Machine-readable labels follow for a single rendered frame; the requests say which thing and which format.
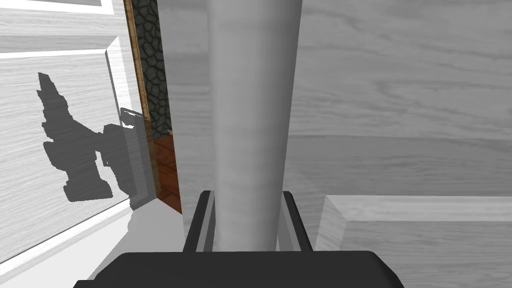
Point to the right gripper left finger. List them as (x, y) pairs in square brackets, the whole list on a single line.
[(198, 232)]

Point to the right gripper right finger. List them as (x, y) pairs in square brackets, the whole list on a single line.
[(296, 234)]

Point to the grey wooden door leaf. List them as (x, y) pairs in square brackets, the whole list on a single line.
[(24, 160), (400, 100)]

